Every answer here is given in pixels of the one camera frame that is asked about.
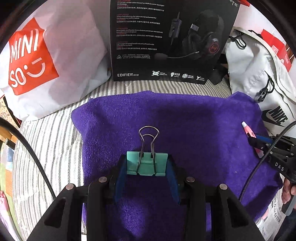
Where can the white Miniso plastic bag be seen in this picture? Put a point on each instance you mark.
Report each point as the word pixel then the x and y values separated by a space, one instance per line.
pixel 55 58

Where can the purple towel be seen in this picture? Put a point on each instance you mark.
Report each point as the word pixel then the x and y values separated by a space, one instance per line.
pixel 203 134

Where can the patterned notebook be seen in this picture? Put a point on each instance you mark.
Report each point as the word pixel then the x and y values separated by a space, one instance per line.
pixel 7 114

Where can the white Nike waist bag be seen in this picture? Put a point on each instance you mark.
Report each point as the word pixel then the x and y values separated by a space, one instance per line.
pixel 255 70

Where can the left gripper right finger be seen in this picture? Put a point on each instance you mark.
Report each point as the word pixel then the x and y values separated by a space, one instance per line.
pixel 176 179

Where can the green binder clip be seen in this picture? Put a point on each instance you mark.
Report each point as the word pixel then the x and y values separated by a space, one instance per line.
pixel 146 163

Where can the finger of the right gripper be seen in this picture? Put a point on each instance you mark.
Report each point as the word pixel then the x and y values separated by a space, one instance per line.
pixel 259 144
pixel 265 139

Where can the pink highlighter pen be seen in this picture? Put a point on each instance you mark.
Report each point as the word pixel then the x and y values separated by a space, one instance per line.
pixel 251 135

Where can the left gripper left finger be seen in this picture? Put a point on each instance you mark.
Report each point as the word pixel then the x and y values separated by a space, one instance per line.
pixel 118 176

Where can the person's right hand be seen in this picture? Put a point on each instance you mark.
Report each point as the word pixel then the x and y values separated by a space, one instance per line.
pixel 289 190

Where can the newspaper sheet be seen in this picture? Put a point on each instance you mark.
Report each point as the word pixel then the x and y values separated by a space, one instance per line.
pixel 271 221

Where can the red paper bag white handles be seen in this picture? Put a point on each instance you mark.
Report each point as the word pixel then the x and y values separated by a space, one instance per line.
pixel 282 50

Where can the black headset box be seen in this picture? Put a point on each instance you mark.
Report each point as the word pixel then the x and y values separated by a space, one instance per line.
pixel 173 40

